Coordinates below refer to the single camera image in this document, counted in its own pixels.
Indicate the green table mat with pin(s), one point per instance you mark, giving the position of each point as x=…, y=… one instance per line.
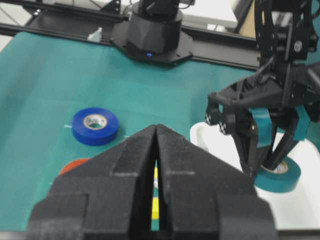
x=45, y=81

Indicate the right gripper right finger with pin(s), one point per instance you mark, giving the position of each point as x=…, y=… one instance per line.
x=203, y=198

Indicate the black aluminium frame rail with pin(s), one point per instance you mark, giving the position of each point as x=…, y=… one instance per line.
x=76, y=23

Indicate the yellow tape roll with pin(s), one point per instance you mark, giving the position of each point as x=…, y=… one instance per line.
x=155, y=199

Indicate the white plastic case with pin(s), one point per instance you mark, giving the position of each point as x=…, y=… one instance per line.
x=295, y=210

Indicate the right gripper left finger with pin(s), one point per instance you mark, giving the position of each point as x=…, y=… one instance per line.
x=107, y=198

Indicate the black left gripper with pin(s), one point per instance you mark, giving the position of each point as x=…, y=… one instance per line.
x=287, y=95

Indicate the red tape roll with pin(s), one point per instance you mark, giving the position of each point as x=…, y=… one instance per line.
x=72, y=165

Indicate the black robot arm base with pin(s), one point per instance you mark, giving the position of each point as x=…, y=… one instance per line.
x=153, y=33

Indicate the blue tape roll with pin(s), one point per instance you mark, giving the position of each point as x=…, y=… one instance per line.
x=95, y=126

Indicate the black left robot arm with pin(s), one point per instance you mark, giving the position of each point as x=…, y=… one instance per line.
x=284, y=33

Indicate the green tape roll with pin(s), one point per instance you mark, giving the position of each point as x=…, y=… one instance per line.
x=283, y=179

